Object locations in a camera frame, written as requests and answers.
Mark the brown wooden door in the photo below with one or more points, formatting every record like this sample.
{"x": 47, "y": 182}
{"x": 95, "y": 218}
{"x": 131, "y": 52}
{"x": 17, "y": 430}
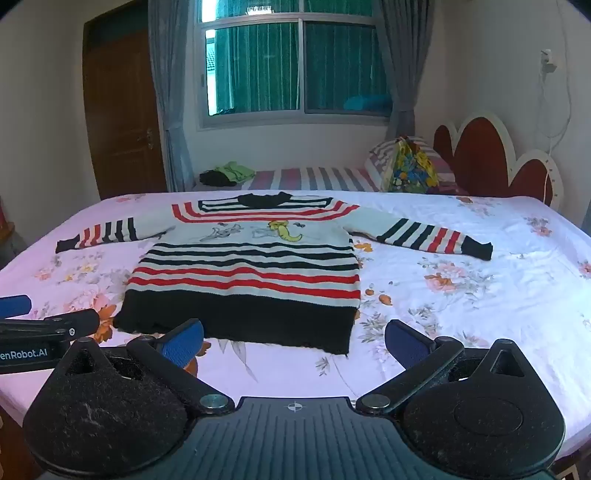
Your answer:
{"x": 124, "y": 115}

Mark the window with white frame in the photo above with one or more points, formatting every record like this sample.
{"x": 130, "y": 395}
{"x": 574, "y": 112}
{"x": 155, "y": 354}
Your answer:
{"x": 295, "y": 64}

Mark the bed with striped sheet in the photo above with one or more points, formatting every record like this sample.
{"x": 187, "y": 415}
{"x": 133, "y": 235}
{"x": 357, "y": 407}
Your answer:
{"x": 314, "y": 177}

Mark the colourful floral pillow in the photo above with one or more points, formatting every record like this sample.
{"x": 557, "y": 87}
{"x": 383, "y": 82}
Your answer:
{"x": 411, "y": 168}

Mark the green cloth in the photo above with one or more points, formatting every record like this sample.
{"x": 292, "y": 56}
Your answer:
{"x": 236, "y": 170}

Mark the dark cloth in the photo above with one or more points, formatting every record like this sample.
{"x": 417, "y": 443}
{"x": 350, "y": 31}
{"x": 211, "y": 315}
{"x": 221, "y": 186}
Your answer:
{"x": 214, "y": 177}

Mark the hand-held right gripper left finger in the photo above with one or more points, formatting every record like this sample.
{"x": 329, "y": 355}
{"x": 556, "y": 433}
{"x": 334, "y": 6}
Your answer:
{"x": 182, "y": 344}

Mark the grey curtain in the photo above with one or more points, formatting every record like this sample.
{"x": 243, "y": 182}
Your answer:
{"x": 171, "y": 92}
{"x": 406, "y": 69}

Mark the red and white headboard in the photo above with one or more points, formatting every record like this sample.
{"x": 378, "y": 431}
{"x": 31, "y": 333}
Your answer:
{"x": 485, "y": 152}

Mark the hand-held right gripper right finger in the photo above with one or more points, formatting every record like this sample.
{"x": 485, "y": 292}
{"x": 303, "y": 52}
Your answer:
{"x": 408, "y": 344}

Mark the white wall socket with charger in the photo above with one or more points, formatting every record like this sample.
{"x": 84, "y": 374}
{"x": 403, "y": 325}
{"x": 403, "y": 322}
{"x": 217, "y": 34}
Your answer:
{"x": 548, "y": 61}

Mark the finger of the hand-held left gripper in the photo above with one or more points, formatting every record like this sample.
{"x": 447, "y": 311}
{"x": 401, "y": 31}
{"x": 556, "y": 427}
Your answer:
{"x": 69, "y": 321}
{"x": 14, "y": 305}

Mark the striped knit sweater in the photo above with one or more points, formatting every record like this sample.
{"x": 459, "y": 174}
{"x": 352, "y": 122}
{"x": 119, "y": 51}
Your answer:
{"x": 240, "y": 277}

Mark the striped pillow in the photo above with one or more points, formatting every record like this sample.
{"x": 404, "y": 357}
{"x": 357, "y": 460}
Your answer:
{"x": 379, "y": 154}

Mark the bed with floral sheet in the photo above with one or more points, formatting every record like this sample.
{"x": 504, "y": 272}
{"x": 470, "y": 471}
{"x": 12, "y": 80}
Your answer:
{"x": 461, "y": 300}

